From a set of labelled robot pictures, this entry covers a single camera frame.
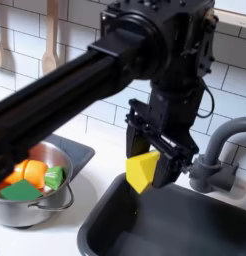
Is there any dark grey tap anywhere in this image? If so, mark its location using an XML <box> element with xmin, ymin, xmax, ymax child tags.
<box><xmin>188</xmin><ymin>115</ymin><xmax>246</xmax><ymax>195</ymax></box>

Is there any dark grey sink basin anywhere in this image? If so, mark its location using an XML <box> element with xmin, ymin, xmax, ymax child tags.
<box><xmin>76</xmin><ymin>171</ymin><xmax>246</xmax><ymax>256</ymax></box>

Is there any yellow toy block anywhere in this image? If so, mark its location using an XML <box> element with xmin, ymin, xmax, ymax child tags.
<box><xmin>125</xmin><ymin>150</ymin><xmax>162</xmax><ymax>195</ymax></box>

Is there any green toy block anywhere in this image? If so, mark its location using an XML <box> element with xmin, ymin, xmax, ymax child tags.
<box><xmin>0</xmin><ymin>179</ymin><xmax>44</xmax><ymax>202</ymax></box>

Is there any black toy stove top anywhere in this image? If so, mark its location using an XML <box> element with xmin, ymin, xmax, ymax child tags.
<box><xmin>44</xmin><ymin>133</ymin><xmax>96</xmax><ymax>175</ymax></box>

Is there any wooden shelf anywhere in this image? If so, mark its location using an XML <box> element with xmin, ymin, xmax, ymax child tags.
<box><xmin>213</xmin><ymin>7</ymin><xmax>246</xmax><ymax>30</ymax></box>

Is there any orange toy vegetable green tip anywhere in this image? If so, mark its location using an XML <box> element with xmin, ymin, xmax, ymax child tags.
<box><xmin>2</xmin><ymin>158</ymin><xmax>66</xmax><ymax>191</ymax></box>

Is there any steel pot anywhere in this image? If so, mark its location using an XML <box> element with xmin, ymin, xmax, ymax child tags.
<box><xmin>0</xmin><ymin>140</ymin><xmax>76</xmax><ymax>229</ymax></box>

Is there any wooden spoon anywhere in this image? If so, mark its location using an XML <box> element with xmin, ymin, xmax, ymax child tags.
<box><xmin>41</xmin><ymin>0</ymin><xmax>60</xmax><ymax>76</ymax></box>

